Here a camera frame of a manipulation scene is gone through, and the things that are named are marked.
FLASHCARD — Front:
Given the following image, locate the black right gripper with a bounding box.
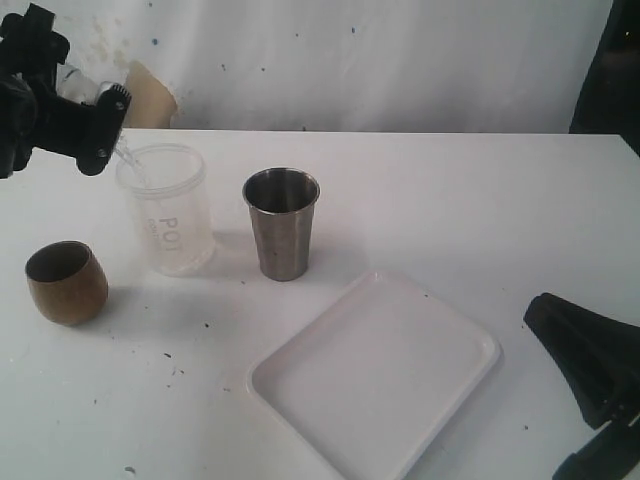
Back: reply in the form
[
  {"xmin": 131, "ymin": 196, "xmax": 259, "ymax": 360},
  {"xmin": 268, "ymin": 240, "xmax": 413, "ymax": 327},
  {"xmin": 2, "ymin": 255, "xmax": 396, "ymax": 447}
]
[{"xmin": 524, "ymin": 293, "xmax": 639, "ymax": 479}]

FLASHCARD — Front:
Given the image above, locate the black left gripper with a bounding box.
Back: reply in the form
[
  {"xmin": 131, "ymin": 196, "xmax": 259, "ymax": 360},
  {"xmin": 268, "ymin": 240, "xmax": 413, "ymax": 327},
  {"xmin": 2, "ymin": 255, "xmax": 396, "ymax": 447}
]
[{"xmin": 1, "ymin": 3, "xmax": 129, "ymax": 179}]

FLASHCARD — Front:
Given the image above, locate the clear plastic shaker lid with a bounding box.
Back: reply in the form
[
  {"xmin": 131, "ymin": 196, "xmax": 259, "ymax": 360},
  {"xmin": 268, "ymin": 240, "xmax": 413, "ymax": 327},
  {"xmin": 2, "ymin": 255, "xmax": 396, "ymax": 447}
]
[{"xmin": 56, "ymin": 64, "xmax": 99, "ymax": 105}]

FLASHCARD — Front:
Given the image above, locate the brown wooden round cup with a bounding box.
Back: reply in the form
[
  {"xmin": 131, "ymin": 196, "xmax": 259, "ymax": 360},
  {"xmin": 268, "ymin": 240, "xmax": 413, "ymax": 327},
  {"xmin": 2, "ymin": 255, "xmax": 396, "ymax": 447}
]
[{"xmin": 25, "ymin": 240, "xmax": 109, "ymax": 326}]

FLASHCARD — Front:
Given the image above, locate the stainless steel cup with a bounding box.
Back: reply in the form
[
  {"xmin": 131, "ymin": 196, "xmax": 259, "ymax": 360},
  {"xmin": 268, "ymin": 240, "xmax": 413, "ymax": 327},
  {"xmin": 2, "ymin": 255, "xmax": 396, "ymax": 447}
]
[{"xmin": 242, "ymin": 167, "xmax": 320, "ymax": 282}]

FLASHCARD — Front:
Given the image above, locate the clear plastic container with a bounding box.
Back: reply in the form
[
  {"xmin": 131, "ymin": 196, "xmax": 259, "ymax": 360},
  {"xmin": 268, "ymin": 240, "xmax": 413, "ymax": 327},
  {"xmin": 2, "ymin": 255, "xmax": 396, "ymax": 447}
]
[{"xmin": 116, "ymin": 143, "xmax": 215, "ymax": 277}]

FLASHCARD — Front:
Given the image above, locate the white plastic tray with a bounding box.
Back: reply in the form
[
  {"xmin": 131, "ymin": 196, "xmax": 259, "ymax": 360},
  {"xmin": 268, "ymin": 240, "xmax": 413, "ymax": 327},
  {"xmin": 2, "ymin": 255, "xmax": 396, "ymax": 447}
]
[{"xmin": 247, "ymin": 270, "xmax": 501, "ymax": 479}]

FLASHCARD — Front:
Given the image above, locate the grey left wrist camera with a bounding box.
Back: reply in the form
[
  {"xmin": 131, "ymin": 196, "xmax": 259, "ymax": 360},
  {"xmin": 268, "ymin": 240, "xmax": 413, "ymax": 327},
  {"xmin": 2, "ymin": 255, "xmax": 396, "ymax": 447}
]
[{"xmin": 94, "ymin": 81, "xmax": 132, "ymax": 110}]

